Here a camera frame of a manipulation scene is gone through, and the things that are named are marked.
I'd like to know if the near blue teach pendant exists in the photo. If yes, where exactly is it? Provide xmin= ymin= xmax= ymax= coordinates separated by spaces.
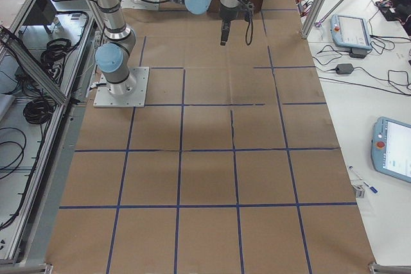
xmin=371 ymin=117 xmax=411 ymax=183

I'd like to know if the far blue teach pendant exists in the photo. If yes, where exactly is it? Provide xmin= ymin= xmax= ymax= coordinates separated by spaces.
xmin=330 ymin=14 xmax=372 ymax=51

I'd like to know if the blue teach pendant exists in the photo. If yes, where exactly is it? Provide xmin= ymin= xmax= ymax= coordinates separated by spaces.
xmin=371 ymin=117 xmax=411 ymax=183
xmin=330 ymin=14 xmax=372 ymax=51

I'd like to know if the arm square base plate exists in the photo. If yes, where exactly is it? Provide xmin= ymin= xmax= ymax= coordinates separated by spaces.
xmin=94 ymin=67 xmax=150 ymax=108

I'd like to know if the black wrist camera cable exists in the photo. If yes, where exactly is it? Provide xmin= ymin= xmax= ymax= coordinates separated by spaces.
xmin=242 ymin=0 xmax=255 ymax=46

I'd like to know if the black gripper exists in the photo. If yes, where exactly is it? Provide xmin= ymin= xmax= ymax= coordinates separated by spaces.
xmin=219 ymin=0 xmax=254 ymax=46

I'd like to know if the coiled black cable bundle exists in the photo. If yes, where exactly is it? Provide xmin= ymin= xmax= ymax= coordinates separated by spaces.
xmin=22 ymin=96 xmax=56 ymax=126

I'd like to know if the small grey binder clip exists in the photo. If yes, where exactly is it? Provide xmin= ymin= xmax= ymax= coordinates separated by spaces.
xmin=352 ymin=184 xmax=365 ymax=198

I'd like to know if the black power adapter brick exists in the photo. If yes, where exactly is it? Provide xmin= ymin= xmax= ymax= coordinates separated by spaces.
xmin=335 ymin=64 xmax=354 ymax=75

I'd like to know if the blue white pen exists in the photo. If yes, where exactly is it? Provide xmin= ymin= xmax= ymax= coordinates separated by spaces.
xmin=348 ymin=166 xmax=378 ymax=194

